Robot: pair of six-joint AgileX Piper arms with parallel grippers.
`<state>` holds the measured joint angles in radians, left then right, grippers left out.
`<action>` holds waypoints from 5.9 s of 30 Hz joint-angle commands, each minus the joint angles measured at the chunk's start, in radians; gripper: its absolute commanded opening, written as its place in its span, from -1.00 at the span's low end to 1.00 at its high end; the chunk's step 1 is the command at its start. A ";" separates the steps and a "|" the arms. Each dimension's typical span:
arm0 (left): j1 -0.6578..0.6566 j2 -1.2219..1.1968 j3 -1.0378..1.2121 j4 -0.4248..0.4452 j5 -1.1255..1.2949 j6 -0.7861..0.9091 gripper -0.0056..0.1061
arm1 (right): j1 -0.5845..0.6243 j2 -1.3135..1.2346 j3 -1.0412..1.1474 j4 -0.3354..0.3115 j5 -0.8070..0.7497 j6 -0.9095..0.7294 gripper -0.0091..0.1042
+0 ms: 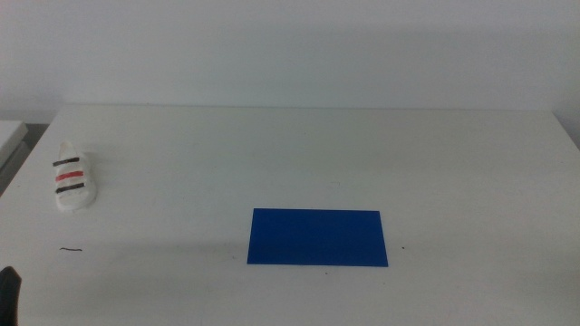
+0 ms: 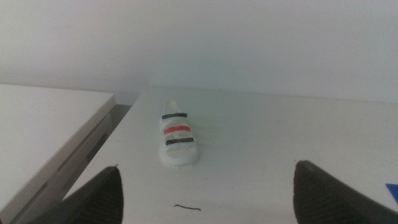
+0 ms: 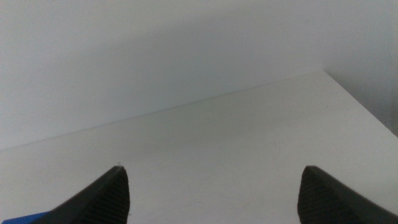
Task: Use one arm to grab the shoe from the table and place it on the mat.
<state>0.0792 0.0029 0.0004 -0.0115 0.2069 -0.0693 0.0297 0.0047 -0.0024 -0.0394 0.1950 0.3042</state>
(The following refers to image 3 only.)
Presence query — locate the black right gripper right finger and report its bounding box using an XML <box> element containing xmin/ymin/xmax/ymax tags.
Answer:
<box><xmin>297</xmin><ymin>165</ymin><xmax>398</xmax><ymax>224</ymax></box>

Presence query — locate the blue rectangular mat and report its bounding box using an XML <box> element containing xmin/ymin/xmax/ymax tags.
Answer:
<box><xmin>0</xmin><ymin>211</ymin><xmax>51</xmax><ymax>224</ymax></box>

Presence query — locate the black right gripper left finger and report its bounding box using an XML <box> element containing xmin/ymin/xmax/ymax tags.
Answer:
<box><xmin>33</xmin><ymin>165</ymin><xmax>131</xmax><ymax>224</ymax></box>

